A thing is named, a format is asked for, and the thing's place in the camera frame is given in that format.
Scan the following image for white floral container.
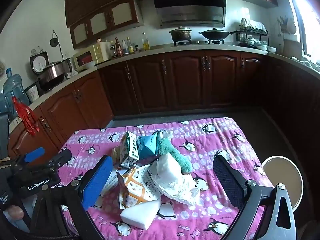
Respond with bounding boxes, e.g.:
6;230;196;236
24;83;39;103

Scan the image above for wall utensil holder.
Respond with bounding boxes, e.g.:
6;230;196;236
277;16;297;34

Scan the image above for pink penguin print blanket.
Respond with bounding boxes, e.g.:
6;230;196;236
59;117;275;240

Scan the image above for glass door wall cabinet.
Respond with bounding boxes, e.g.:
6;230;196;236
69;0;145;50

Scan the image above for white paper towel roll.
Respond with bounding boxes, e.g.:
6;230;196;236
99;41;112;62

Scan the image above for white printed carton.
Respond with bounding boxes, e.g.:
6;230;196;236
100;170;121;198

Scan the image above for white plastic bag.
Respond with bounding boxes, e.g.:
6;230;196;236
150;152;202;205

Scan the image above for kitchen window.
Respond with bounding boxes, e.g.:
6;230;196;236
285;0;320;63

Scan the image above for dark round wall hanging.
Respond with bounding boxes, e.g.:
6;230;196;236
49;30;63;55

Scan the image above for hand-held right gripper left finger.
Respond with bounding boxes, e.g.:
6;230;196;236
30;154;115;240

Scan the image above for orange white patterned wrapper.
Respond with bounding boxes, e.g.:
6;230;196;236
116;165;163;209

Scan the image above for gas stove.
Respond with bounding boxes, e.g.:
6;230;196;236
171;39;225;46

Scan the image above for steel stockpot with lid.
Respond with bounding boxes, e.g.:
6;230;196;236
169;26;192;42

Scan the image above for white foam block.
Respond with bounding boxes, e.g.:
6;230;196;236
120;200;162;230

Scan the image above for wooden cutting board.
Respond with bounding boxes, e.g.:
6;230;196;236
283;39;303;58

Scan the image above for wooden base cabinets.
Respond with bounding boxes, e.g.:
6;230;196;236
9;50;320;160

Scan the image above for black wok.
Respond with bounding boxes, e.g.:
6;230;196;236
199;28;240;41

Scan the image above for black range hood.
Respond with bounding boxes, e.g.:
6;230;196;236
151;0;227;29

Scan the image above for green white carton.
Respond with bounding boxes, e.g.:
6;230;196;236
120;131;140;164

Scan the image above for teal paper packet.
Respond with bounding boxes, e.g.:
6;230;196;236
137;133;160;160

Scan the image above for blue water jug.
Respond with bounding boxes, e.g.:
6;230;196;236
3;67;30;113

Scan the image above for grey kitchen countertop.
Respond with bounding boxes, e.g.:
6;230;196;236
10;42;320;128

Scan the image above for black dish rack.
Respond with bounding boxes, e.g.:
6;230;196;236
235;17;269;49

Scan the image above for cream microwave oven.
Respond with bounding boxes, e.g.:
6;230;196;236
72;44;110;72

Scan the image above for teal fuzzy cloth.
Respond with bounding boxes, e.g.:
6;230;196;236
156;130;194;174

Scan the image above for steel rice cooker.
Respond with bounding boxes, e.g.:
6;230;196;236
37;61;67;90

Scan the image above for white plastic bucket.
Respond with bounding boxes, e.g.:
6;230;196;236
261;156;304;213

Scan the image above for person's left hand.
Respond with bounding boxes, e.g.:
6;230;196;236
7;205;25;222

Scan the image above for red tassel ornament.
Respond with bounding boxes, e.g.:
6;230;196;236
12;97;40;137

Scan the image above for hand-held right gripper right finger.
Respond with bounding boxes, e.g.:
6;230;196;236
212;154;300;240

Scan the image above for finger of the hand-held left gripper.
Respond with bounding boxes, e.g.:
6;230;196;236
42;149;73;172
15;147;46;167

